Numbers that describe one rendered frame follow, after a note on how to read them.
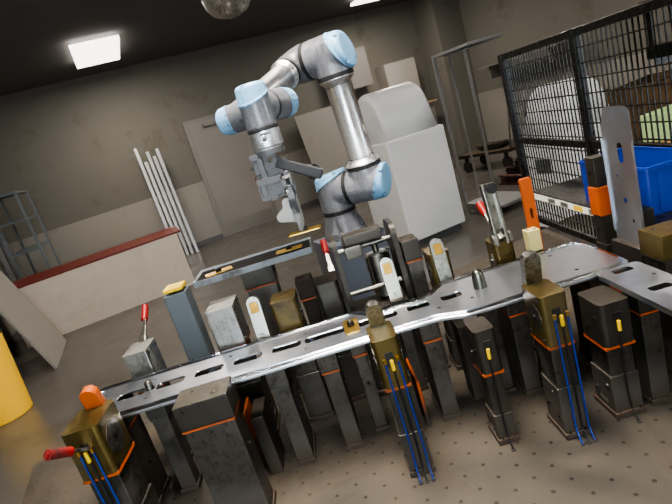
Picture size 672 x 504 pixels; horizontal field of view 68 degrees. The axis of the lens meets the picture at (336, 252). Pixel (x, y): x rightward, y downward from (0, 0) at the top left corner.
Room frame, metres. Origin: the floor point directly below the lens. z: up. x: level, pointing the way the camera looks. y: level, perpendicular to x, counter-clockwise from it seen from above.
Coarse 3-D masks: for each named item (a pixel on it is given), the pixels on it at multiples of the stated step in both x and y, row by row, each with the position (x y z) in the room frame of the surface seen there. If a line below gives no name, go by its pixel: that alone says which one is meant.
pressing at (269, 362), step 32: (544, 256) 1.24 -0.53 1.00; (576, 256) 1.17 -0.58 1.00; (608, 256) 1.12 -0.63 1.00; (448, 288) 1.22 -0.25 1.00; (512, 288) 1.10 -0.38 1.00; (416, 320) 1.09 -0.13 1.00; (224, 352) 1.25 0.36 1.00; (256, 352) 1.19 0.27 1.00; (288, 352) 1.13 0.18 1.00; (320, 352) 1.08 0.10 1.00; (128, 384) 1.24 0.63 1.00; (160, 384) 1.18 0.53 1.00; (192, 384) 1.12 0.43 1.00; (128, 416) 1.07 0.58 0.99
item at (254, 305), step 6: (252, 300) 1.30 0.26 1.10; (258, 300) 1.30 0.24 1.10; (252, 306) 1.29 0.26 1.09; (258, 306) 1.30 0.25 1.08; (252, 312) 1.29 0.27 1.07; (258, 312) 1.30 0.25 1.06; (252, 318) 1.30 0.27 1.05; (258, 318) 1.29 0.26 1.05; (264, 318) 1.29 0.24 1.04; (258, 324) 1.29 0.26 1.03; (264, 324) 1.29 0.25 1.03; (258, 330) 1.29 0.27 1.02; (264, 330) 1.29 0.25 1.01; (258, 336) 1.28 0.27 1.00; (264, 336) 1.28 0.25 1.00
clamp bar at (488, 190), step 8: (488, 184) 1.30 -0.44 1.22; (488, 192) 1.30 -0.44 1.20; (496, 192) 1.32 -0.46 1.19; (488, 200) 1.32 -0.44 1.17; (496, 200) 1.31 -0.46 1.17; (488, 208) 1.31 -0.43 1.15; (496, 208) 1.32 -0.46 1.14; (488, 216) 1.32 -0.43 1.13; (496, 216) 1.32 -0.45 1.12; (496, 224) 1.31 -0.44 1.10; (504, 224) 1.30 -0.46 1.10; (496, 232) 1.30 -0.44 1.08; (504, 232) 1.30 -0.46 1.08; (496, 240) 1.30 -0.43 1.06
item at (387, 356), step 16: (368, 336) 0.99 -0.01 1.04; (384, 336) 0.96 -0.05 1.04; (384, 352) 0.95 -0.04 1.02; (400, 352) 0.95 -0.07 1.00; (384, 368) 0.95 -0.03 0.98; (400, 368) 0.94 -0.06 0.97; (384, 384) 0.95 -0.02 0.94; (400, 384) 0.95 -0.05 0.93; (400, 400) 0.96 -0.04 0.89; (400, 416) 0.95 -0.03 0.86; (416, 416) 0.96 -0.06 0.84; (400, 432) 0.96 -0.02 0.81; (416, 432) 0.95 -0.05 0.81; (416, 448) 0.95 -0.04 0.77; (416, 464) 0.94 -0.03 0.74; (432, 464) 0.96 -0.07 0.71; (432, 480) 0.92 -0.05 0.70
